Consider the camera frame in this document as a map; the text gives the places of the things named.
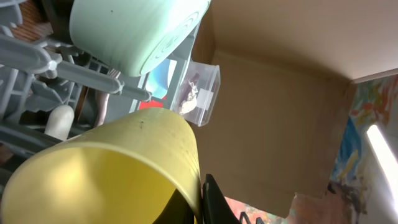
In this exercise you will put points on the red plastic tray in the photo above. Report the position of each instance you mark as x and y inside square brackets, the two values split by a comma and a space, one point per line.
[151, 104]

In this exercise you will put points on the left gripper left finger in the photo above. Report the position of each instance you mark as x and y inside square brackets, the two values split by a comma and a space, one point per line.
[176, 211]

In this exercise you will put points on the white napkin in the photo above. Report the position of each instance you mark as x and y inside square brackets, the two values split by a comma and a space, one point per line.
[190, 102]

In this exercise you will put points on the clear plastic bin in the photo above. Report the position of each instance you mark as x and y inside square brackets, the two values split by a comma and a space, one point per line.
[208, 80]

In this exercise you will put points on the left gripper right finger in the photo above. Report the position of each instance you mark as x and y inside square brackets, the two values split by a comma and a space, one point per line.
[215, 207]

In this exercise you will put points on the green bowl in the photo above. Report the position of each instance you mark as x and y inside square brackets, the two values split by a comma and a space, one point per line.
[133, 36]

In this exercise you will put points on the yellow plastic cup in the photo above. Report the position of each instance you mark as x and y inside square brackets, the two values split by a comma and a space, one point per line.
[124, 171]

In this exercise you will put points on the light blue plate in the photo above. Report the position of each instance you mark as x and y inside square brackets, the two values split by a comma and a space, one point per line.
[159, 78]

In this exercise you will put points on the white plastic spoon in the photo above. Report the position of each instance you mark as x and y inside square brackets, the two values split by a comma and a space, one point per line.
[60, 122]

